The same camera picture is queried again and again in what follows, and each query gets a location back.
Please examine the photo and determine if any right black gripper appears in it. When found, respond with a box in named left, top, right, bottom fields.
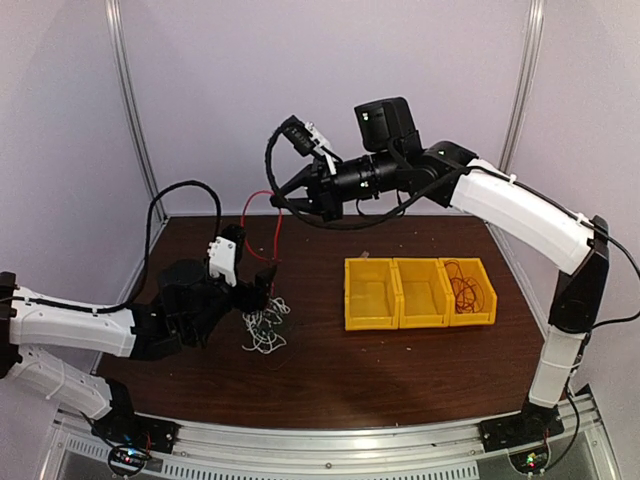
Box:
left=270, top=147, right=401, bottom=222

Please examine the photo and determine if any cable pile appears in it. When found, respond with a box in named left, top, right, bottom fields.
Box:
left=240, top=295, right=292, bottom=356

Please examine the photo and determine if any left yellow plastic bin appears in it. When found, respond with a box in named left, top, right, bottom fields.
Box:
left=344, top=257, right=400, bottom=331

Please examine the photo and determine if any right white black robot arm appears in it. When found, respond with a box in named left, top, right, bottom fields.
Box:
left=265, top=97, right=610, bottom=442

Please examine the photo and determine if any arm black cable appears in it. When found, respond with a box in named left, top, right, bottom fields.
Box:
left=14, top=180, right=224, bottom=316
left=263, top=127, right=640, bottom=326

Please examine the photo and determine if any yellow plastic bin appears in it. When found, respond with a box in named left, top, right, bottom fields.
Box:
left=394, top=258, right=452, bottom=329
left=344, top=257, right=400, bottom=331
left=439, top=257, right=497, bottom=327

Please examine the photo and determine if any left circuit board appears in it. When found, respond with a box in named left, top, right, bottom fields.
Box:
left=107, top=445, right=152, bottom=477

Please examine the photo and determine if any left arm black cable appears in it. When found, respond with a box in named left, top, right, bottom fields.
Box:
left=14, top=180, right=224, bottom=316

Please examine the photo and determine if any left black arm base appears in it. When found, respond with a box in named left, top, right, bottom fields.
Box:
left=91, top=415, right=179, bottom=454

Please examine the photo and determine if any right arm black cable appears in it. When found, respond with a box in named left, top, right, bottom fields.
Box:
left=263, top=127, right=640, bottom=326

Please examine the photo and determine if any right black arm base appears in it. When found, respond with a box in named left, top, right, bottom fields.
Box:
left=479, top=404, right=565, bottom=452

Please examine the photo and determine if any right aluminium frame post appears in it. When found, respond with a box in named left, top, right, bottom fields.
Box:
left=498, top=0, right=546, bottom=174

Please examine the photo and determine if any aluminium front rail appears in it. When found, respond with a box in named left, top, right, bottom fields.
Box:
left=36, top=392, right=622, bottom=479

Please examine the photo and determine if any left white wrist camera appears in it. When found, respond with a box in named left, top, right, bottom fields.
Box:
left=206, top=224, right=246, bottom=287

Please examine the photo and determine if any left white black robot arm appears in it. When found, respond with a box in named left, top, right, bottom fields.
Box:
left=1, top=259, right=277, bottom=444

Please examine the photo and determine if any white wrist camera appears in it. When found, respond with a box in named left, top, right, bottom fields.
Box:
left=206, top=224, right=246, bottom=287
left=282, top=115, right=343, bottom=176

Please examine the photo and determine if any red cable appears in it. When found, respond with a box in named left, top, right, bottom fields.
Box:
left=240, top=190, right=284, bottom=296
left=444, top=262, right=486, bottom=316
left=444, top=259, right=489, bottom=314

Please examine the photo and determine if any circuit board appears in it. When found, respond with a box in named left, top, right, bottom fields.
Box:
left=509, top=447, right=550, bottom=475
left=107, top=445, right=152, bottom=477

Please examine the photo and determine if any right circuit board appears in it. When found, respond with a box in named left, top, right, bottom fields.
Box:
left=509, top=447, right=550, bottom=475

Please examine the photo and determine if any middle yellow plastic bin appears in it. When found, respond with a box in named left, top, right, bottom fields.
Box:
left=394, top=258, right=452, bottom=329

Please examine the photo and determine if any aluminium frame post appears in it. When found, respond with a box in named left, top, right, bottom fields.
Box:
left=498, top=0, right=546, bottom=174
left=104, top=0, right=159, bottom=200

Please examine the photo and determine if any right yellow plastic bin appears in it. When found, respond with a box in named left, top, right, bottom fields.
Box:
left=439, top=257, right=497, bottom=327

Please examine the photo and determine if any left aluminium frame post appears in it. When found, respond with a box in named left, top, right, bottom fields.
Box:
left=104, top=0, right=159, bottom=200

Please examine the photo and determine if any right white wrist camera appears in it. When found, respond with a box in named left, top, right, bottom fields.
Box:
left=282, top=115, right=343, bottom=176

